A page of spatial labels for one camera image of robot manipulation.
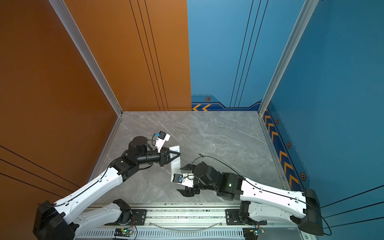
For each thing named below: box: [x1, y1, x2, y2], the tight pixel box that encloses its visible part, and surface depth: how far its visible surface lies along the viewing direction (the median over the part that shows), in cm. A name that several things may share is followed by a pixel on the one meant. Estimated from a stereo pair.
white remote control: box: [169, 145, 181, 174], surface depth 71 cm
